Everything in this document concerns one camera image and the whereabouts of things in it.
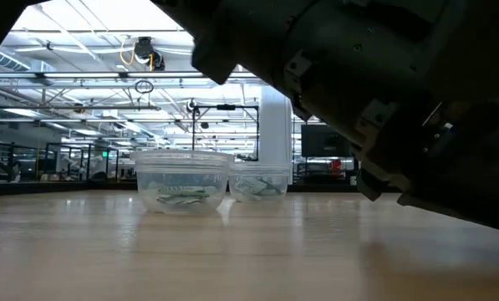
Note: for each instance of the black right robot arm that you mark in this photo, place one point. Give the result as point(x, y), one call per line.
point(357, 62)

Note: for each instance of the clear plastic deli container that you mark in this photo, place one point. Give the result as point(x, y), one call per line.
point(182, 171)
point(259, 171)

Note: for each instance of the white square column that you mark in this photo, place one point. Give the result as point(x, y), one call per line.
point(274, 125)

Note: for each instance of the red object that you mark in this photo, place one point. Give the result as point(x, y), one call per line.
point(336, 167)

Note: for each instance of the black metal railing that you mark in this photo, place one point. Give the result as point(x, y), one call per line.
point(88, 165)

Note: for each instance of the long ceiling light bar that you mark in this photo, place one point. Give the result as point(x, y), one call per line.
point(86, 75)

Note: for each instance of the black metal frame stand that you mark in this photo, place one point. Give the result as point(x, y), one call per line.
point(226, 107)

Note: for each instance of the black wall monitor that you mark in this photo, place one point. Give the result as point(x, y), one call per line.
point(320, 141)

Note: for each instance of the black table edge rail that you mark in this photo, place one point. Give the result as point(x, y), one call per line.
point(65, 188)

